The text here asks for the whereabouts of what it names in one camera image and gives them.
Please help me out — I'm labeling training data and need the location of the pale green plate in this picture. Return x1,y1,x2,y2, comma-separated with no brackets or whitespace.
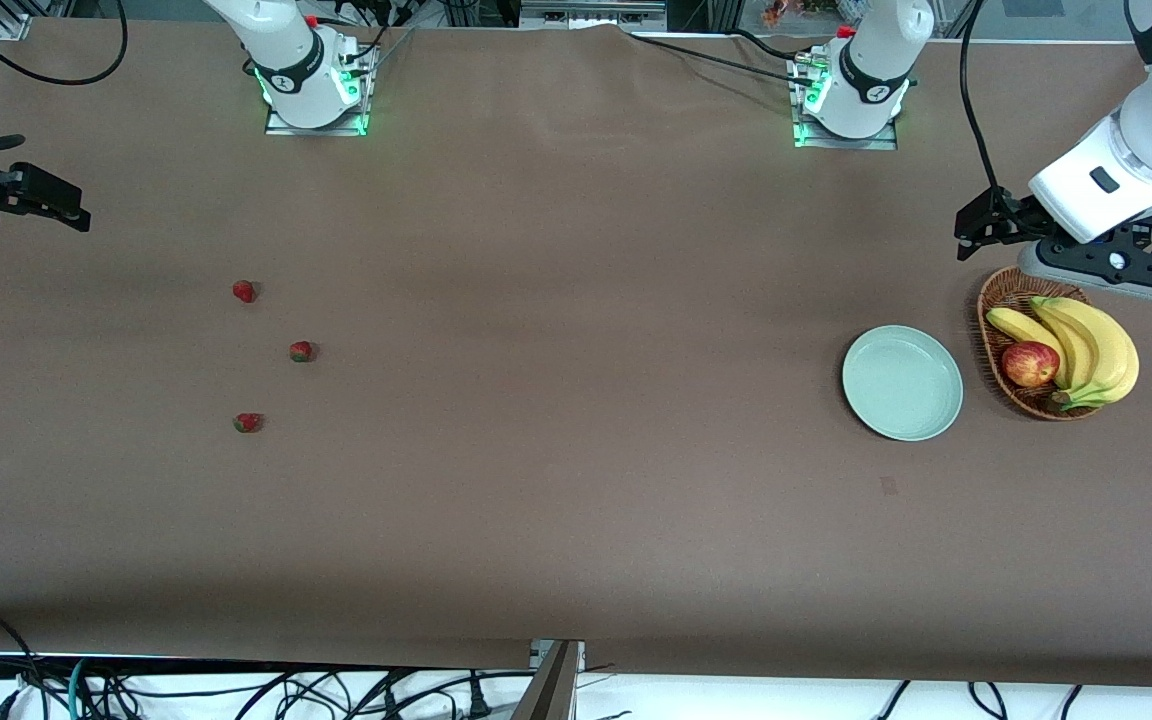
842,325,965,442

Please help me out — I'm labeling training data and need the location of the small yellow banana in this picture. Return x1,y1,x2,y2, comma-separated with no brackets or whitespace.
986,306,1069,389

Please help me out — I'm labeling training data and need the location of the red apple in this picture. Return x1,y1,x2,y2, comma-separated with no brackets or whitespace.
1001,341,1061,389

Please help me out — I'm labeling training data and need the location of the large yellow banana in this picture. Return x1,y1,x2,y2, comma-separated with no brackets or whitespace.
1046,298,1140,411

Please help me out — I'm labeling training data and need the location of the brown wicker basket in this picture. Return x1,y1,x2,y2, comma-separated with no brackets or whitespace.
976,266,1103,422

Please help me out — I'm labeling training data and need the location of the orange toy clutter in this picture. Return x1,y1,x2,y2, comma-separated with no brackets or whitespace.
761,0,837,26

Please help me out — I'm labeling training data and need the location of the grey metal box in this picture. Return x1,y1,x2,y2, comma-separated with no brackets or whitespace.
519,0,667,29

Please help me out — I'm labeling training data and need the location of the aluminium profile bar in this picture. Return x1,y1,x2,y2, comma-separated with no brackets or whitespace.
511,640,585,720

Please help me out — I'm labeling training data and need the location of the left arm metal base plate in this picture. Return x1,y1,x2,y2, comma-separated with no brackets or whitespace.
791,50,899,151

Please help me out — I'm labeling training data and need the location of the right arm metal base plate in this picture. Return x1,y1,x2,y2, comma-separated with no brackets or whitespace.
264,45,369,137

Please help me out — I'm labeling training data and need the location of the black base power cable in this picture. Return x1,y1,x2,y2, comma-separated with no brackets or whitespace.
621,25,817,81

